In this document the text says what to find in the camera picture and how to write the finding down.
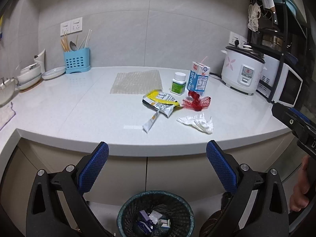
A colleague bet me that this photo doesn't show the white dish cloth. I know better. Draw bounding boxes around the white dish cloth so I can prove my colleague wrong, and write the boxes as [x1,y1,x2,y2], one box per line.
[0,102,16,130]

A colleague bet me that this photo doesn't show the white green pill bottle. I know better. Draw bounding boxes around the white green pill bottle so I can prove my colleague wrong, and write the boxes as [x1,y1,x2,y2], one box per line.
[170,72,186,95]

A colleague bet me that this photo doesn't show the small white sachet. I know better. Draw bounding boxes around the small white sachet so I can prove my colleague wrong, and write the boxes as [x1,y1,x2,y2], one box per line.
[148,210,163,225]

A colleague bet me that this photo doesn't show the black mesh trash bin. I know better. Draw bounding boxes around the black mesh trash bin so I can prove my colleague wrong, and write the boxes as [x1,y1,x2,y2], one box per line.
[117,190,194,237]

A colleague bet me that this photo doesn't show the white microwave oven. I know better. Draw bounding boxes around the white microwave oven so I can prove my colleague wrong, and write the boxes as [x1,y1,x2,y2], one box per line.
[260,55,303,108]

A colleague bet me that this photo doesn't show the hanging white mesh cloth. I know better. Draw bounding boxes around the hanging white mesh cloth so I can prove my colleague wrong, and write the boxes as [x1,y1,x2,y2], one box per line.
[247,3,261,32]

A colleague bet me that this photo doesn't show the blue white milk carton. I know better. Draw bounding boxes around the blue white milk carton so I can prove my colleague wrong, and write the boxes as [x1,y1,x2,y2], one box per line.
[186,62,211,96]

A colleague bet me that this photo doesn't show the white floral rice cooker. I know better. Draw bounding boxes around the white floral rice cooker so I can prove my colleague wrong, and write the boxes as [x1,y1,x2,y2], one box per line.
[221,45,265,95]

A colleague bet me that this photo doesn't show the left wall power socket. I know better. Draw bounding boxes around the left wall power socket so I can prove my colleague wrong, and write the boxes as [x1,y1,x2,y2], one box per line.
[60,17,83,36]

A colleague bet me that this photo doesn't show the red mesh net bag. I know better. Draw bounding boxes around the red mesh net bag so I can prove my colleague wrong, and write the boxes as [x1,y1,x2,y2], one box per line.
[182,91,211,111]

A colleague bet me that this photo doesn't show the purple stick sachet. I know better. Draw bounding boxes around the purple stick sachet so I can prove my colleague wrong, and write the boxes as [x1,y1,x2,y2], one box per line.
[137,210,154,234]

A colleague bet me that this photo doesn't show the right wall power socket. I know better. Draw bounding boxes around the right wall power socket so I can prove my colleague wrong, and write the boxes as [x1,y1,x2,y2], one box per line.
[229,32,247,48]

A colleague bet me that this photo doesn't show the white tissue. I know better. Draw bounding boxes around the white tissue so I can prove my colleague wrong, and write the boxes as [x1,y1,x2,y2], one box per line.
[177,113,214,134]

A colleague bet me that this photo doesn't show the clear bubble wrap sheet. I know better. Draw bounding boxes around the clear bubble wrap sheet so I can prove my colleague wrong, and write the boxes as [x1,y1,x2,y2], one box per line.
[110,70,163,95]

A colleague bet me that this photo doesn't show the blue utensil holder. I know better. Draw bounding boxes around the blue utensil holder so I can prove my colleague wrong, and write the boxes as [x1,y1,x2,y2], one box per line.
[64,48,91,74]

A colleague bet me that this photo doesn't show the black metal kitchen rack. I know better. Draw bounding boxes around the black metal kitchen rack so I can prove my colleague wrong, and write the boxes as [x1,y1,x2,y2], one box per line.
[247,0,315,109]

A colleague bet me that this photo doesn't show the stacked white bowls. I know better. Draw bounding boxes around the stacked white bowls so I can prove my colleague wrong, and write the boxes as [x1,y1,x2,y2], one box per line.
[17,63,42,92]

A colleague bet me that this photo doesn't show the white plate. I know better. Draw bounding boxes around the white plate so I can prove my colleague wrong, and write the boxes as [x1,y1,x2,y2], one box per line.
[42,66,66,80]

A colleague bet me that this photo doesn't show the yellow snack wrapper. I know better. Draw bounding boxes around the yellow snack wrapper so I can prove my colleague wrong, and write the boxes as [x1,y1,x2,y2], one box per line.
[142,89,181,118]

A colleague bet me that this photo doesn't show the person's right hand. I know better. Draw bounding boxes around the person's right hand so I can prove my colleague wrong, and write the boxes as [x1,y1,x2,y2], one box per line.
[289,155,310,212]

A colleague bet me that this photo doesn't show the white pitcher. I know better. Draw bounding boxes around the white pitcher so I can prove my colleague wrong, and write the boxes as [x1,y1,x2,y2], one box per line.
[34,49,46,74]

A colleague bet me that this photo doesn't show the green white medicine box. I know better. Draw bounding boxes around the green white medicine box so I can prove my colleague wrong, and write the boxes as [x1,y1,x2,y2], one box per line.
[157,219,171,229]

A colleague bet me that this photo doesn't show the wall power socket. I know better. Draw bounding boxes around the wall power socket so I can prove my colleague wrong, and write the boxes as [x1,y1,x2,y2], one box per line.
[60,17,83,36]
[229,32,247,48]

